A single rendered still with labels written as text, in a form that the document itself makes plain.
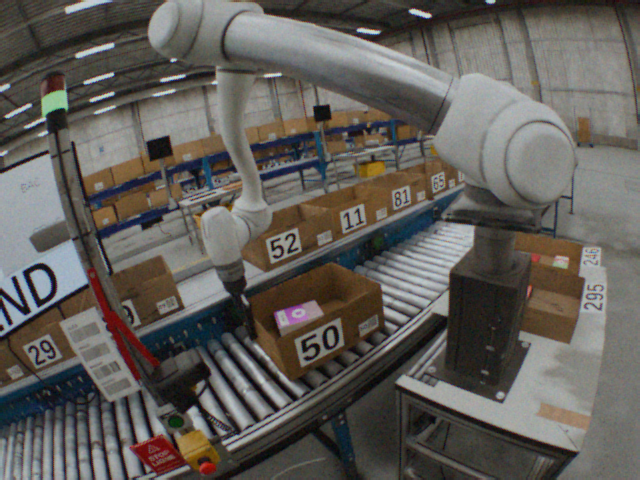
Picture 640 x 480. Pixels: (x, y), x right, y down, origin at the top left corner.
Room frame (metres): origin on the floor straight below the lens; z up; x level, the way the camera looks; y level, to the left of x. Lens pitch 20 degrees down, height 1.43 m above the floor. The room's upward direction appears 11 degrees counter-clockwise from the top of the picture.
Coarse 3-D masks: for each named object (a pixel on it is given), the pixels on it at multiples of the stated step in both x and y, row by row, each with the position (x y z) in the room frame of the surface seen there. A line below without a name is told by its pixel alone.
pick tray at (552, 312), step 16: (544, 272) 0.80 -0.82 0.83; (560, 272) 0.74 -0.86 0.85; (544, 288) 0.79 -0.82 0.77; (560, 288) 0.73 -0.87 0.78; (576, 288) 0.68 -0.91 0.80; (528, 304) 0.74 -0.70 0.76; (544, 304) 0.71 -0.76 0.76; (560, 304) 0.67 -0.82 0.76; (576, 304) 0.64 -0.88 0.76; (528, 320) 0.62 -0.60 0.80; (544, 320) 0.58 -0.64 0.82; (560, 320) 0.53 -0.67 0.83; (576, 320) 0.49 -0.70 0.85; (544, 336) 0.57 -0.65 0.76; (560, 336) 0.52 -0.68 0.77
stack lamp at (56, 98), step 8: (48, 80) 0.40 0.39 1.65; (56, 80) 0.41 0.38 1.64; (64, 80) 0.43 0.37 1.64; (48, 88) 0.40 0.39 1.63; (56, 88) 0.41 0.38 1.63; (64, 88) 0.43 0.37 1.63; (48, 96) 0.40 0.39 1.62; (56, 96) 0.41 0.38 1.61; (64, 96) 0.42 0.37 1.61; (48, 104) 0.40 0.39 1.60; (56, 104) 0.41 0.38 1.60; (64, 104) 0.42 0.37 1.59
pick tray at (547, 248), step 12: (516, 240) 1.16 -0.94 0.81; (528, 240) 1.11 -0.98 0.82; (540, 240) 1.06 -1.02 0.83; (552, 240) 1.01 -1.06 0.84; (528, 252) 1.10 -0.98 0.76; (540, 252) 1.05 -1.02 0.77; (552, 252) 1.00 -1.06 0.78; (564, 252) 0.95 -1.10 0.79; (576, 252) 0.89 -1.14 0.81; (540, 264) 0.84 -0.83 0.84; (552, 264) 0.94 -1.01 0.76; (576, 264) 0.87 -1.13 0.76
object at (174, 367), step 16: (192, 352) 0.45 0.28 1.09; (160, 368) 0.41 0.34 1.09; (176, 368) 0.40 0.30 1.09; (192, 368) 0.41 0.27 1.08; (208, 368) 0.43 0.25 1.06; (160, 384) 0.37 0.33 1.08; (176, 384) 0.38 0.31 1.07; (192, 384) 0.40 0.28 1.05; (176, 400) 0.38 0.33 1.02; (192, 400) 0.40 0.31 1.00
